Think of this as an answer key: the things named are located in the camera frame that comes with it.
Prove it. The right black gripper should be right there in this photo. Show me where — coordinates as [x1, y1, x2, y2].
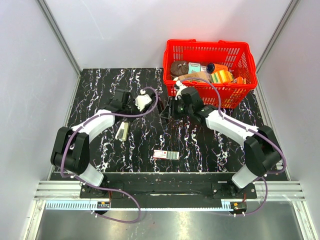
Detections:
[160, 96, 193, 120]

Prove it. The beige stapler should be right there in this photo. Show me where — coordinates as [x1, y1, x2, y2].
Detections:
[115, 121, 130, 142]

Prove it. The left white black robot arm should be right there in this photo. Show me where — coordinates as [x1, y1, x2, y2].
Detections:
[50, 89, 139, 198]

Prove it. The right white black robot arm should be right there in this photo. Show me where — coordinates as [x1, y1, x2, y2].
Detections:
[160, 87, 283, 198]

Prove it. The red white staples box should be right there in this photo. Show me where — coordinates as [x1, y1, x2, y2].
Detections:
[153, 150, 180, 160]

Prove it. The black marble pattern mat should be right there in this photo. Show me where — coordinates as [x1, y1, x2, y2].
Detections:
[49, 67, 279, 174]

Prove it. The brown round bun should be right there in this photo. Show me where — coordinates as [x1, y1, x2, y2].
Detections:
[170, 60, 189, 77]

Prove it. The brown cardboard box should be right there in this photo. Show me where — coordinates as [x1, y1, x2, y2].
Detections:
[173, 71, 211, 82]

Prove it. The teal white small box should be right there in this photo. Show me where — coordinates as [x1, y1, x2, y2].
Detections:
[188, 62, 202, 74]

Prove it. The orange bottle blue cap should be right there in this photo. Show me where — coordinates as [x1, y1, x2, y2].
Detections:
[206, 62, 229, 74]

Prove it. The yellow green striped box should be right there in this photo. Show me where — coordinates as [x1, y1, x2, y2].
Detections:
[211, 70, 234, 84]

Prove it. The orange packet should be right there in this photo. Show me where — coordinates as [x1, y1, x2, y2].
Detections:
[231, 76, 247, 85]

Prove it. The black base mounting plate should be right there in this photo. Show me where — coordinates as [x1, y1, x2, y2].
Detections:
[79, 171, 258, 209]

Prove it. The red plastic basket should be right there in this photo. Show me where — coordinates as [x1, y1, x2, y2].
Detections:
[163, 39, 258, 109]

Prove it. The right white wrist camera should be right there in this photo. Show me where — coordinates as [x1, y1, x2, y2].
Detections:
[174, 80, 187, 100]

